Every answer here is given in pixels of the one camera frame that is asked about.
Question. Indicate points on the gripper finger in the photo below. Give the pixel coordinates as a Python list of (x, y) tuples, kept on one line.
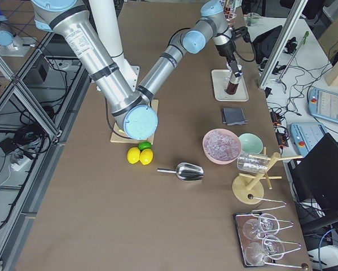
[(228, 66), (235, 67)]

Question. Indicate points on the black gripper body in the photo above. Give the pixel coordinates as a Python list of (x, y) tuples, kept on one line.
[(227, 52)]

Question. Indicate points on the tea bottle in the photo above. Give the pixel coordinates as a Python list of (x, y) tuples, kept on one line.
[(233, 83)]

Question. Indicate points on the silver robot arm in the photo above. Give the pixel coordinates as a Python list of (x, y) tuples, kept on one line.
[(130, 56)]

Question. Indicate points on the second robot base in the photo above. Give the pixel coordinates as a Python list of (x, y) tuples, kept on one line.
[(11, 44)]

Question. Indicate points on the cream rabbit tray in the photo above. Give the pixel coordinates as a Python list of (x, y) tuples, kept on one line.
[(220, 80)]

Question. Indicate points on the grey folded cloth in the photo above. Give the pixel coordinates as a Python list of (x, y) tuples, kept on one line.
[(233, 116)]

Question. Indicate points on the mint green bowl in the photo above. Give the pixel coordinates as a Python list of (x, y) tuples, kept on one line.
[(251, 143)]

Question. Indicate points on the pink bowl of ice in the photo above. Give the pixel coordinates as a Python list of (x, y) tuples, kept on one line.
[(221, 146)]

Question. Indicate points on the teach pendant tablet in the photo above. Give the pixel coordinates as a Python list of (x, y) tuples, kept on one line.
[(323, 104)]

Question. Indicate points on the glass mug on stand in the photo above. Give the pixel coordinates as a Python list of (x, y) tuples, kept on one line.
[(254, 163)]

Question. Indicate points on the steel ice scoop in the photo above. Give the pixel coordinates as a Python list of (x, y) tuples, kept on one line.
[(186, 172)]

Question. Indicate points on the green lime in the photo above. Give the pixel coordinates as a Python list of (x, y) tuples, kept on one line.
[(144, 145)]

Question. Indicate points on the whole yellow lemon lower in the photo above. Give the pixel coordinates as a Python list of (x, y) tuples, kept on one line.
[(146, 156)]

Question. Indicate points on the whole yellow lemon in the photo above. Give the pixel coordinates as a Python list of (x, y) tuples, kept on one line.
[(146, 156), (133, 155)]

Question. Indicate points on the wooden glass tree stand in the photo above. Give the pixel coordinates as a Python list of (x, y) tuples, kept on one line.
[(247, 186)]

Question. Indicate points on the whole yellow lemon upper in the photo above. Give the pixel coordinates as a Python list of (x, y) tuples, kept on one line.
[(133, 155)]

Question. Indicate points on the bamboo cutting board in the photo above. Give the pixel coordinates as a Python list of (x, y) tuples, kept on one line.
[(139, 126)]

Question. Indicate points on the black monitor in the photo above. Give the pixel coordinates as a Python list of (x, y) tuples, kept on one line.
[(316, 175)]

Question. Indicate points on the hanging wine glass upper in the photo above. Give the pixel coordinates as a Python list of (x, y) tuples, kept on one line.
[(261, 226)]

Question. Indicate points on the hanging wine glass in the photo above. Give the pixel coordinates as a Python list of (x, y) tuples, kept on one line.
[(261, 226), (264, 253)]

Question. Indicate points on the black wine glass holder tray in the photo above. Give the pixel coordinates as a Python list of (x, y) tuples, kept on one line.
[(289, 246)]

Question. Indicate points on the hanging wine glass lower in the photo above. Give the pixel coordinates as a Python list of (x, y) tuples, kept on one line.
[(264, 253)]

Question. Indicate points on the aluminium frame post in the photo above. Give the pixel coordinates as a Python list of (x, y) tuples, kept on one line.
[(287, 29)]

